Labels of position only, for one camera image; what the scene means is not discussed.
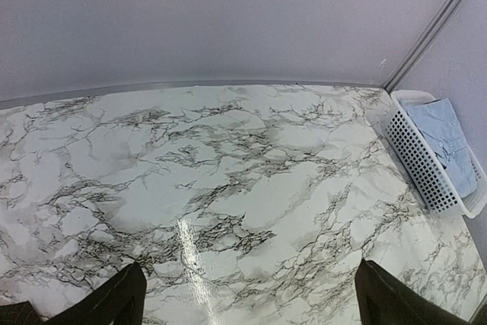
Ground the right wall aluminium profile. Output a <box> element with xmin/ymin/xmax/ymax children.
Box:
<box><xmin>381</xmin><ymin>0</ymin><xmax>464</xmax><ymax>92</ymax></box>

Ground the light blue shirt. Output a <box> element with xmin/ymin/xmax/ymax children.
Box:
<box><xmin>403</xmin><ymin>98</ymin><xmax>477</xmax><ymax>198</ymax></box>

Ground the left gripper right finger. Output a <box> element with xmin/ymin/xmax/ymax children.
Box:
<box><xmin>355</xmin><ymin>259</ymin><xmax>468</xmax><ymax>324</ymax></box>

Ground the white plastic laundry basket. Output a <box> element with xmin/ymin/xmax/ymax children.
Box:
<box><xmin>383</xmin><ymin>90</ymin><xmax>486</xmax><ymax>218</ymax></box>

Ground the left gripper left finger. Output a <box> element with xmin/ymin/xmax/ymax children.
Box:
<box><xmin>46</xmin><ymin>262</ymin><xmax>147</xmax><ymax>325</ymax></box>

